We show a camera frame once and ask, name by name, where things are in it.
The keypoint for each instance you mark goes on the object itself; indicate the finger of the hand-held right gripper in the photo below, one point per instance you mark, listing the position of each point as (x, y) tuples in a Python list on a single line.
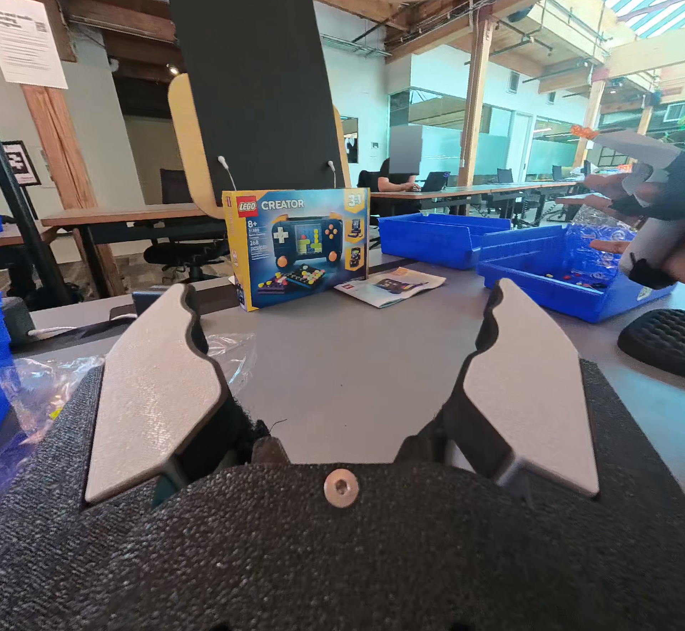
[(637, 147)]

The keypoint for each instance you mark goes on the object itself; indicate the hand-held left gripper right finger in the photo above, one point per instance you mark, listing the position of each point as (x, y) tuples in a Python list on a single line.
[(535, 401)]

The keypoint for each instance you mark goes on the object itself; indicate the long wooden desk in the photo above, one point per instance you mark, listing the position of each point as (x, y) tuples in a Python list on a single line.
[(481, 191)]

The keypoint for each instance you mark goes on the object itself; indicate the black divider panel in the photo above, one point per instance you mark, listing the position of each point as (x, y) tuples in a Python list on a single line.
[(251, 80)]

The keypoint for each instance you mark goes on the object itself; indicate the rounded wooden board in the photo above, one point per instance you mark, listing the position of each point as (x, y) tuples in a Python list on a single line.
[(184, 149)]

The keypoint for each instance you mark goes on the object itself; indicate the black wrist rest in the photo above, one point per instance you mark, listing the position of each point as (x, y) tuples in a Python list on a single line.
[(655, 339)]

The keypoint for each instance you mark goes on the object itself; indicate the dark grey box device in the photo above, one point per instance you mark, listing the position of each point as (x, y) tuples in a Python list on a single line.
[(16, 320), (147, 302)]

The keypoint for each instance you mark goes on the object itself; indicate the small orange and blue brick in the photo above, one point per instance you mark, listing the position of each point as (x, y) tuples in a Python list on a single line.
[(583, 132)]

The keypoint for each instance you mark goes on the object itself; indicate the black laptop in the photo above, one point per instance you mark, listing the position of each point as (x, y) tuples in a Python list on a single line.
[(434, 181)]

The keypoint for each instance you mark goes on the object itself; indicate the person's right hand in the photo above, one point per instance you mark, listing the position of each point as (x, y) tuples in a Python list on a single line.
[(615, 189)]

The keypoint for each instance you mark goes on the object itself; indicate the black office chair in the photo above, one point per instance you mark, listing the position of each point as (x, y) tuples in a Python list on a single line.
[(182, 251), (366, 187)]

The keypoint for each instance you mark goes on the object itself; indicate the blue plastic bin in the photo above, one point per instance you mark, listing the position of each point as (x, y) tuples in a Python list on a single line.
[(4, 374), (535, 294), (433, 235)]

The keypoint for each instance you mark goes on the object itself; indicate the large clear printed plastic bag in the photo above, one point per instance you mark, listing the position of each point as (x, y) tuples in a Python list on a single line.
[(594, 229)]

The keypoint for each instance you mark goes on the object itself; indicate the blue and yellow toy set box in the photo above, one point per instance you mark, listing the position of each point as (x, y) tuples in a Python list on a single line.
[(294, 246)]

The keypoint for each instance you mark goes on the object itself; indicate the white instruction booklet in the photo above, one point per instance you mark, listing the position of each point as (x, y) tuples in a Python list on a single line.
[(390, 286)]

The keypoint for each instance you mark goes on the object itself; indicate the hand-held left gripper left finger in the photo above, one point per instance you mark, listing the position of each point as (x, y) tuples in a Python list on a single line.
[(150, 390)]

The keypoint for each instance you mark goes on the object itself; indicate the black metal pole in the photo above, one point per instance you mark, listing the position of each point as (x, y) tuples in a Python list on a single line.
[(29, 224)]

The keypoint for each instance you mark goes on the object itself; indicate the crinkled clear bag with bricks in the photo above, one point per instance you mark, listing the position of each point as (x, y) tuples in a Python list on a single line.
[(43, 390)]

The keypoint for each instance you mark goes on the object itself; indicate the white paper notice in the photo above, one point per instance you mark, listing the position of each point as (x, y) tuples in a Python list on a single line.
[(32, 37)]

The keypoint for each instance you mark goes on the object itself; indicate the small toy bricks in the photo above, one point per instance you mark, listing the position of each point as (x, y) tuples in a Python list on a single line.
[(575, 277)]

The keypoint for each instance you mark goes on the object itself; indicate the framed black marker sign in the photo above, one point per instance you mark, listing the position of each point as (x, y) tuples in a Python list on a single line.
[(21, 163)]

